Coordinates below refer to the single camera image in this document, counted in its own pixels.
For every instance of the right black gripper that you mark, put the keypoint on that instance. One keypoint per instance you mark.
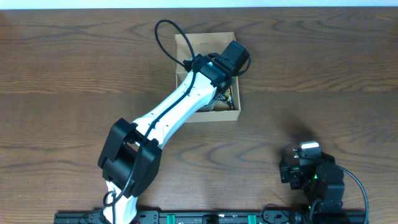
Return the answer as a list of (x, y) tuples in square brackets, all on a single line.
[(292, 170)]

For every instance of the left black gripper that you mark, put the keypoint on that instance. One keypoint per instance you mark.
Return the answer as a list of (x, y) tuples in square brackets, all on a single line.
[(222, 91)]

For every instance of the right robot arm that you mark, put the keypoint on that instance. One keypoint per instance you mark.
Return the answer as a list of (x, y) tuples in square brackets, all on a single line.
[(316, 175)]

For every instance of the black mounting rail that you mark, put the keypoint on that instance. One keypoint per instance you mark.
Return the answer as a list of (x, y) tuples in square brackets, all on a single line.
[(248, 217)]

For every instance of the yellow correction tape dispenser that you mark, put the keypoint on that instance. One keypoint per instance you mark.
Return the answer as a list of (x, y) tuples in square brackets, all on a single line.
[(227, 98)]

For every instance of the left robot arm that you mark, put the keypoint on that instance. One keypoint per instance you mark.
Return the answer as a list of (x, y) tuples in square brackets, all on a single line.
[(130, 158)]

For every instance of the brown cardboard box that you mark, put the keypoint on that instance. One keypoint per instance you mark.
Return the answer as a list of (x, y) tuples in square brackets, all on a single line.
[(205, 43)]

